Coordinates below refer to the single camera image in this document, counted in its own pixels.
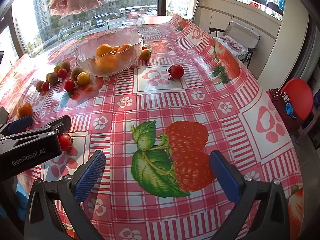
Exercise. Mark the yellow-brown cherry tomato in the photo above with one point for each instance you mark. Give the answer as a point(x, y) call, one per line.
point(145, 54)

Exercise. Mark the blue cloth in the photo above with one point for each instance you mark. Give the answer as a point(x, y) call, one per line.
point(21, 197)

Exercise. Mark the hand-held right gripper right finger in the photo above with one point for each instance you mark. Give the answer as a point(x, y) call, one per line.
point(222, 177)

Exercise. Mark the red plastic chair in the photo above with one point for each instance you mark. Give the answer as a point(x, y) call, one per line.
point(297, 93)

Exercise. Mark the grey folding chair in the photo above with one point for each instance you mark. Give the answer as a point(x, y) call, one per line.
point(241, 28)

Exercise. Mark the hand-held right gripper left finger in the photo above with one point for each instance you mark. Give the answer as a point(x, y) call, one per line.
point(90, 173)

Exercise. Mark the red cherry tomato with stem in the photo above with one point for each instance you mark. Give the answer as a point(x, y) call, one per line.
point(176, 70)

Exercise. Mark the small orange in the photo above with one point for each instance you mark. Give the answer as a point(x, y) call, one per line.
point(24, 110)
point(107, 65)
point(116, 48)
point(124, 48)
point(104, 50)

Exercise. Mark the red checkered strawberry tablecloth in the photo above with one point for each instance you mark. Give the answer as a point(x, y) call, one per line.
point(160, 100)

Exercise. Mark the printed chair cushion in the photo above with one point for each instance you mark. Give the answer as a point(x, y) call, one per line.
point(232, 46)

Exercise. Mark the white pole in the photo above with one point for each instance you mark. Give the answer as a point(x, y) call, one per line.
point(197, 3)

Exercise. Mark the dark red clothing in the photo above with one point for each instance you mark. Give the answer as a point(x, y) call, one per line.
point(280, 116)

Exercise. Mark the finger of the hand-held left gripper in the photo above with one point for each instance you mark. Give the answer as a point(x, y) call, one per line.
point(21, 125)
point(62, 123)

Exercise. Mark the clear glass bowl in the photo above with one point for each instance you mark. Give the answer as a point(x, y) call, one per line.
point(85, 52)

